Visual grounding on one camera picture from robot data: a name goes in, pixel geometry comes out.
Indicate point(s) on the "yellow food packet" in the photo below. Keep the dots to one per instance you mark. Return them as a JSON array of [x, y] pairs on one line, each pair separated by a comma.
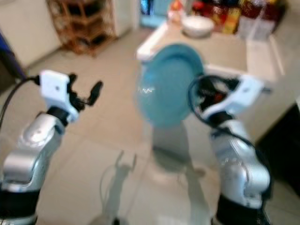
[[231, 21]]

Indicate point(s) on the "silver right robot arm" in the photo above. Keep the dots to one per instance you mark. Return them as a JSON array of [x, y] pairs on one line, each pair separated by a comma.
[[239, 164]]

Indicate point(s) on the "red food packet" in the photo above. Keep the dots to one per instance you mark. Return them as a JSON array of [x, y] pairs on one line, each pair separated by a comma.
[[213, 9]]

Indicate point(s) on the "dark red bag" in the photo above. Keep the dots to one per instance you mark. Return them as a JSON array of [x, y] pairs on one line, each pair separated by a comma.
[[265, 8]]

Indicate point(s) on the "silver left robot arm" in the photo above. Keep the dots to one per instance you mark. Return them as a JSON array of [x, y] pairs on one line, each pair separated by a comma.
[[33, 150]]

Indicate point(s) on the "white bowl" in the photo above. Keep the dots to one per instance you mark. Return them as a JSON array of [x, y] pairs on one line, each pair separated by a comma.
[[198, 26]]

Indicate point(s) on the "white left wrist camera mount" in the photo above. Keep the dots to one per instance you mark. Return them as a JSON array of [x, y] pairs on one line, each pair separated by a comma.
[[55, 91]]

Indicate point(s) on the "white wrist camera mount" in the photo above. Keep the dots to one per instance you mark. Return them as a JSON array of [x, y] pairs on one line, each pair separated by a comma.
[[55, 91], [239, 96]]

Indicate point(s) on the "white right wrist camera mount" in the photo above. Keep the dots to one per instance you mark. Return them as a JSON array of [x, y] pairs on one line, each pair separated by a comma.
[[239, 96]]

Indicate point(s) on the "black furniture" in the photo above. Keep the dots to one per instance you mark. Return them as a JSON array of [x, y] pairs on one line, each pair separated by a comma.
[[283, 150]]

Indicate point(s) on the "white cabinet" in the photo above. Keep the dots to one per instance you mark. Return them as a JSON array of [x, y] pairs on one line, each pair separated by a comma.
[[26, 26]]

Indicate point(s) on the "dark furniture with blue edge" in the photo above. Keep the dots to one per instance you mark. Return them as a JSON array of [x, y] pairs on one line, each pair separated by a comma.
[[8, 65]]

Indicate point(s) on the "blue door frame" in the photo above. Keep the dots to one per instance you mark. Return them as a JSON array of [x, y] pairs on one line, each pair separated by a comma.
[[152, 11]]

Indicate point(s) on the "teal round plate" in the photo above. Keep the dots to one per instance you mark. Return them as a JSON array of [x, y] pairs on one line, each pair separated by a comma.
[[168, 86]]

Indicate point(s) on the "white table with beige top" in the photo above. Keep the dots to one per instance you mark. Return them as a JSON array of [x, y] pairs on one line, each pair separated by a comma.
[[227, 51]]

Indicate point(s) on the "bottle with orange cap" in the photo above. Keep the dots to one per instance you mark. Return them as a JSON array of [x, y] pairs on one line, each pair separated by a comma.
[[176, 14]]

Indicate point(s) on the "brown rattan shelf rack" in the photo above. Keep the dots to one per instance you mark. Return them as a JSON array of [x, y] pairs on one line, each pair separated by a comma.
[[82, 23]]

